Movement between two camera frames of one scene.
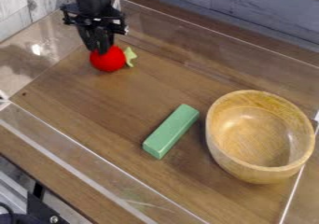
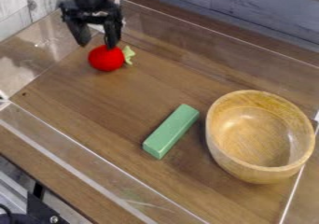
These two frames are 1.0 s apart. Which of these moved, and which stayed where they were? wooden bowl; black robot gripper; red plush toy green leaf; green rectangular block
Moved: black robot gripper
Stayed: red plush toy green leaf; green rectangular block; wooden bowl
